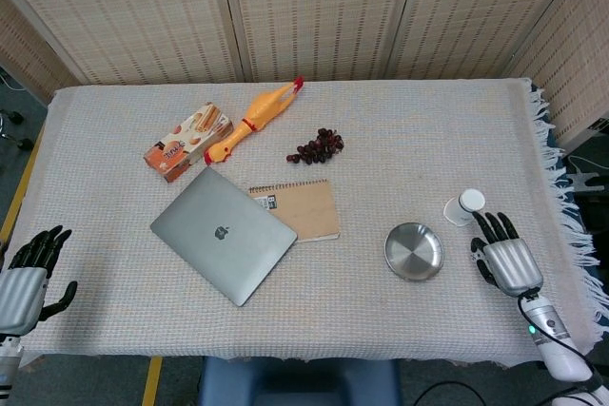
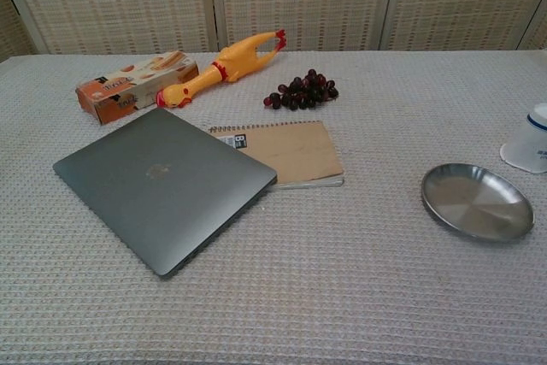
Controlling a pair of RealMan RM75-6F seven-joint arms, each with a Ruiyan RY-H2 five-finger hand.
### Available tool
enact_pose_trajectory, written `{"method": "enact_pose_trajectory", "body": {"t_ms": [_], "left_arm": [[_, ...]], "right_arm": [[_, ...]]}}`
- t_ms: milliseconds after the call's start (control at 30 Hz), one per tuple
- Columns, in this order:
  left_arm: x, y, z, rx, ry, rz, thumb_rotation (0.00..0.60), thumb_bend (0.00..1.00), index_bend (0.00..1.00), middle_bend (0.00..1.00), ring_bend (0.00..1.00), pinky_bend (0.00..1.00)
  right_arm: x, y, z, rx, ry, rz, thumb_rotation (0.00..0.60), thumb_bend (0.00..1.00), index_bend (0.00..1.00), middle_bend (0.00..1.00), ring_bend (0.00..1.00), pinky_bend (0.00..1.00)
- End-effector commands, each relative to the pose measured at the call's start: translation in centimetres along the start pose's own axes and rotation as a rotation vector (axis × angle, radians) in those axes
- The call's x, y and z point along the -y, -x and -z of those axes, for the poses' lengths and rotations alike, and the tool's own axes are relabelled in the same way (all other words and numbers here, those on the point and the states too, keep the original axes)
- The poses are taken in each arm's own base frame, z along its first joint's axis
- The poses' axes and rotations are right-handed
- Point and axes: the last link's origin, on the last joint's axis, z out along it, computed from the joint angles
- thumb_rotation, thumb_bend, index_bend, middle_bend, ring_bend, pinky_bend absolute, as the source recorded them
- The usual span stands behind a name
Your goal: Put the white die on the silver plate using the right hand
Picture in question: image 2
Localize brown spiral notebook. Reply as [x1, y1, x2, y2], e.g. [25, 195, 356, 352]
[208, 120, 345, 190]

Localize white woven fringed tablecloth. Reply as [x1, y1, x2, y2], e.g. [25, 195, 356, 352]
[0, 49, 547, 365]

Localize white paper cup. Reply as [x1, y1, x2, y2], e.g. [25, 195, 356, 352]
[499, 103, 547, 174]

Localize dark red grape bunch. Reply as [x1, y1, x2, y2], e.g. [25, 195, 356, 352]
[263, 68, 340, 111]

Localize grey closed laptop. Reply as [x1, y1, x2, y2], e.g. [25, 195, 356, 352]
[52, 107, 279, 280]

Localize yellow rubber chicken toy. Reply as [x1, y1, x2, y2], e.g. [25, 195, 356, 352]
[155, 29, 287, 109]

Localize round steel plate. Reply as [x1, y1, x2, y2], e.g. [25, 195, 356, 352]
[421, 162, 536, 243]

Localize orange cookie box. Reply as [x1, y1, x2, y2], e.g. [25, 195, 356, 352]
[75, 51, 200, 127]

